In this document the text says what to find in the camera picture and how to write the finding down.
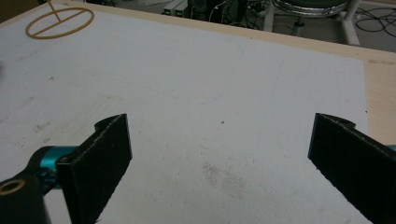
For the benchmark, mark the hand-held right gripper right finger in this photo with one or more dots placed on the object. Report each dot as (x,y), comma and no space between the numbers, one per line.
(351,161)

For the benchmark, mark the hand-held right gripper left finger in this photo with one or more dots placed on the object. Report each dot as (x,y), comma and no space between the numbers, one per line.
(96,165)

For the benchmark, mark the grey power supply unit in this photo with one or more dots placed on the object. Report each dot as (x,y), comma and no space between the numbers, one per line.
(181,10)
(169,9)

